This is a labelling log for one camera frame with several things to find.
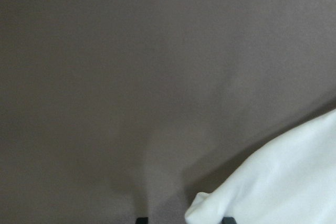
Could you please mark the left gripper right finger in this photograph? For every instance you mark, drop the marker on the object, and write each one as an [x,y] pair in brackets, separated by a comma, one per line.
[228,220]

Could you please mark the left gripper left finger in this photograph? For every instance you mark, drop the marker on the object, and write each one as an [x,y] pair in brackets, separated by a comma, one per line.
[141,220]

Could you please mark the cream cat print t-shirt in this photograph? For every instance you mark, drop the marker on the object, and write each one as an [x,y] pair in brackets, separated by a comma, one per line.
[291,179]

